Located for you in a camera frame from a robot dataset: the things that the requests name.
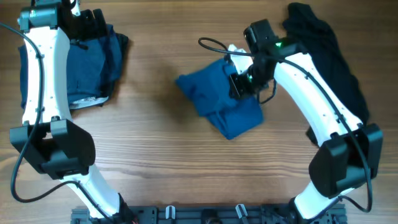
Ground blue t-shirt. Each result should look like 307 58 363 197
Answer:
175 59 264 140

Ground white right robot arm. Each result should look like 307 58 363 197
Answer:
228 20 383 223

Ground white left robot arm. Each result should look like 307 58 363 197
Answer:
10 1 136 223

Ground folded dark blue shorts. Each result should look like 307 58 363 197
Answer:
18 23 130 110

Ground black garment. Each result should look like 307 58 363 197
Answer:
282 2 370 147

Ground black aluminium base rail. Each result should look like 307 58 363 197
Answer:
70 204 348 224

